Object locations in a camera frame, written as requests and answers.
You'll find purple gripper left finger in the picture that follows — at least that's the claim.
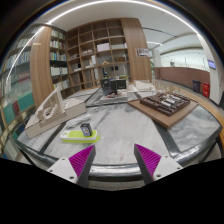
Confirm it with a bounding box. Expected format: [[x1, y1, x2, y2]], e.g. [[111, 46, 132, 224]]
[[48, 145, 96, 188]]

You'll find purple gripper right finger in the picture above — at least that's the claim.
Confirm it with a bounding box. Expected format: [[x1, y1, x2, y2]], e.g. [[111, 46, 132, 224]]
[[134, 144, 182, 185]]

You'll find black charger plug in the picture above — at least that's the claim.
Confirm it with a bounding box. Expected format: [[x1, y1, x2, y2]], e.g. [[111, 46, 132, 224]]
[[80, 123, 93, 136]]

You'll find dark brown model on board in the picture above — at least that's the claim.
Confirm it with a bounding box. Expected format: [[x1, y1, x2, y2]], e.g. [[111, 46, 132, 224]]
[[128, 93, 198, 129]]

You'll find white architectural model on base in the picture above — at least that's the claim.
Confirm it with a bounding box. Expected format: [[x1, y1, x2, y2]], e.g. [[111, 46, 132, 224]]
[[25, 88, 86, 138]]

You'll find pale wooden stick model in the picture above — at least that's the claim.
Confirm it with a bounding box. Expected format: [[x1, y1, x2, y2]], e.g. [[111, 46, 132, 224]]
[[133, 79, 188, 98]]

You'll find black model with screen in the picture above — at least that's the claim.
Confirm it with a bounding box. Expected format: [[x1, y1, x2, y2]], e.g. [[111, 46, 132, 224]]
[[100, 78, 128, 102]]

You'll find left bookshelf with books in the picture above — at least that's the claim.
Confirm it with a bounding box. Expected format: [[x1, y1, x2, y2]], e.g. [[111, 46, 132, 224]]
[[0, 25, 42, 160]]

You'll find dark grey bin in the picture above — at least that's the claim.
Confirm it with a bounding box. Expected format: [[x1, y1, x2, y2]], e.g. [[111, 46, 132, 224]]
[[192, 80, 201, 93]]

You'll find red bin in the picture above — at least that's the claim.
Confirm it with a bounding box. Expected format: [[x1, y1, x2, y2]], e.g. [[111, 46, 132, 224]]
[[203, 82, 210, 98]]

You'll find wooden bookshelf unit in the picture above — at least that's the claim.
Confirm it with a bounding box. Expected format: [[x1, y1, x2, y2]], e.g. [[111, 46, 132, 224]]
[[30, 18, 152, 105]]

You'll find white coiled cable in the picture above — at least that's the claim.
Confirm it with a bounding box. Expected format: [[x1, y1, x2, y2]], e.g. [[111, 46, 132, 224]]
[[65, 113, 92, 130]]

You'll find blue wall screen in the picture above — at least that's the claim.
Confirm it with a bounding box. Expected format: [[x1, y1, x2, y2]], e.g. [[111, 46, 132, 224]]
[[208, 60, 216, 69]]

